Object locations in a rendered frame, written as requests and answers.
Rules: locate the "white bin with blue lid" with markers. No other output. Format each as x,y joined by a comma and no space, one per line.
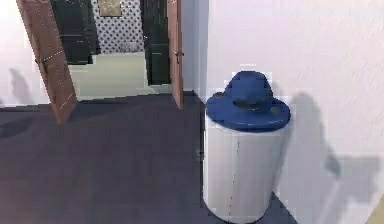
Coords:
243,166

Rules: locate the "brown wooden room door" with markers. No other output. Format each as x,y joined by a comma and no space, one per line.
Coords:
50,60
175,50

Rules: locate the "gold framed wall picture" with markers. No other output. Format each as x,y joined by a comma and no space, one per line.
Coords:
110,7

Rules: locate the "black cupboard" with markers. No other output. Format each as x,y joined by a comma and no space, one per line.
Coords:
156,40
75,30

